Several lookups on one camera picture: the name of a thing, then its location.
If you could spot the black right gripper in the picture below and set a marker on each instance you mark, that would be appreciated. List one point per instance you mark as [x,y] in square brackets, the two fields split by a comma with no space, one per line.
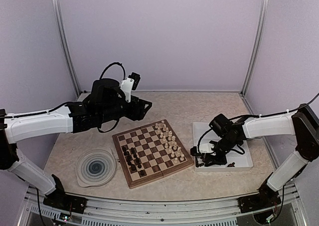
[222,160]

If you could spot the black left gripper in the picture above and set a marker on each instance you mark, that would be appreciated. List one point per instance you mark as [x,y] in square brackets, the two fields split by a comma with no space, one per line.
[137,112]

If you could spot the white plastic tray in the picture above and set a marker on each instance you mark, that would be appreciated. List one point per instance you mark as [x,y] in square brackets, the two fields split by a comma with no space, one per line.
[202,134]

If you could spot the wooden chess board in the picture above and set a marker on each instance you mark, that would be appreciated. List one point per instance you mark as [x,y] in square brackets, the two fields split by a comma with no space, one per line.
[140,139]

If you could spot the dark chess piece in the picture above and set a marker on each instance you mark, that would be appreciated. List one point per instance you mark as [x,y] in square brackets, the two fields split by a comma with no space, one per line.
[125,151]

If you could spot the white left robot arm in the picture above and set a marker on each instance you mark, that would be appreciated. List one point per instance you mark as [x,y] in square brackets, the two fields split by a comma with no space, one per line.
[20,127]

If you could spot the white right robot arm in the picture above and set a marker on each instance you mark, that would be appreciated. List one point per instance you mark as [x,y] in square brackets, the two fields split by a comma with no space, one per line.
[296,129]

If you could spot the white chess pieces row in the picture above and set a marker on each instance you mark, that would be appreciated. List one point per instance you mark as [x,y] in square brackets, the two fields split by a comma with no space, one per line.
[166,150]

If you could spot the collapsible silicone bowl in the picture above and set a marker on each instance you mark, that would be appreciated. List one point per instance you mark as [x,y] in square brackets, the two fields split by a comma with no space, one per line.
[95,168]

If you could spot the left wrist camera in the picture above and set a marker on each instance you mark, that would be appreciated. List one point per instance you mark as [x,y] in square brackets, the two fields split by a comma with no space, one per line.
[129,84]

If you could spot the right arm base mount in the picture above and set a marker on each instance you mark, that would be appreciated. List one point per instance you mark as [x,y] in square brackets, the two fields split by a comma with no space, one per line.
[263,199]

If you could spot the right aluminium frame post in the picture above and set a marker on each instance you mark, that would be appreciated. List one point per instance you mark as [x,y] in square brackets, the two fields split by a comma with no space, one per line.
[256,47]

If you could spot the aluminium frame post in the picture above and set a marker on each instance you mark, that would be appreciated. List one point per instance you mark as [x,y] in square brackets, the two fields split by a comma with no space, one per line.
[256,47]
[65,47]

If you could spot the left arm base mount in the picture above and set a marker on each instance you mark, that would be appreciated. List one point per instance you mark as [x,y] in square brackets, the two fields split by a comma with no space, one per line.
[59,199]

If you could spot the front aluminium rail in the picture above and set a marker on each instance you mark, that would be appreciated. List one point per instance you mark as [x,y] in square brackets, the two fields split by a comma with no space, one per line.
[112,212]

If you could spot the left aluminium frame post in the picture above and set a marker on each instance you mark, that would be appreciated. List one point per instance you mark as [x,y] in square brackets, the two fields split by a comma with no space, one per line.
[65,47]

